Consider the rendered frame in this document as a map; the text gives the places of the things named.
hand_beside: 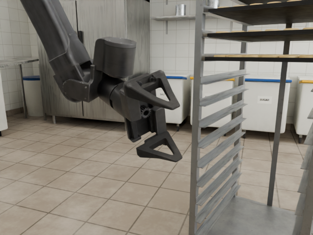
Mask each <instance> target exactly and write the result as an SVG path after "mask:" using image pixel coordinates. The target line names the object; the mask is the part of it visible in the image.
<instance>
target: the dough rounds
mask: <svg viewBox="0 0 313 235"><path fill-rule="evenodd" d="M214 57H285V58H313V55H270V54H260V55H258V54H247V55H214Z"/></svg>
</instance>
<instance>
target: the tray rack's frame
mask: <svg viewBox="0 0 313 235"><path fill-rule="evenodd" d="M247 45H248V43H247V42H241V51H240V53H247ZM289 49H290V41H285V42H284V49H283V55H288V54H289ZM287 66H288V62H282V66H281V75H280V84H279V97H278V106H277V115H276V124H275V133H274V142H273V151H272V163H271V172H270V181H269V190H268V199H267V204H264V203H261V202H257V201H254V200H250V199H247V198H243V197H240V196H237V195H236V193H235V195H234V196H233V198H232V199H231V200H230V202H229V203H228V204H227V206H226V207H225V208H224V210H223V211H222V212H221V214H220V215H219V216H218V218H217V219H216V220H215V221H214V223H213V224H212V225H211V227H210V228H209V229H208V231H207V232H206V233H205V235H292V232H293V228H294V224H295V221H296V217H297V215H295V214H294V213H295V212H292V211H289V210H285V209H282V208H279V207H274V206H272V201H273V192H274V184H275V175H276V167H277V158H278V150H279V138H280V129H281V121H282V112H283V104H284V95H285V87H286V75H287ZM242 69H246V62H240V65H239V70H242ZM243 84H245V76H240V77H239V78H238V86H240V85H243ZM242 99H244V92H241V93H239V94H238V98H237V102H238V101H240V100H242ZM242 112H243V108H240V109H239V110H237V111H236V117H237V116H239V115H241V114H242Z"/></svg>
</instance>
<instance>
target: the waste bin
mask: <svg viewBox="0 0 313 235"><path fill-rule="evenodd" d="M23 84H24V93H25V100H26V105H27V112H28V115H29V116H33V117H40V116H43V106H42V97H41V83H40V76H24V77H23Z"/></svg>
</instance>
